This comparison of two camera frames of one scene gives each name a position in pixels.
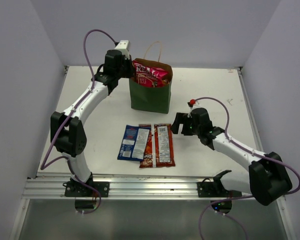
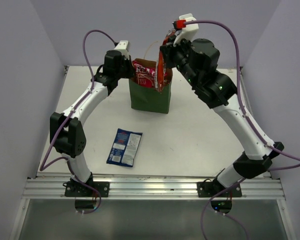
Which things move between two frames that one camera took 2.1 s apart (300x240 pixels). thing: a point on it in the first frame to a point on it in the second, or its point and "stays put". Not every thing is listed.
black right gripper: [185, 124] to [166, 53]
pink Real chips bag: [150, 76] stays put
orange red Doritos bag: [159, 150] to [164, 74]
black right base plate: [215, 189] stays put
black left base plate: [74, 189] stays put
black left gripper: [127, 67] stays put
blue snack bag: [133, 143] to [124, 148]
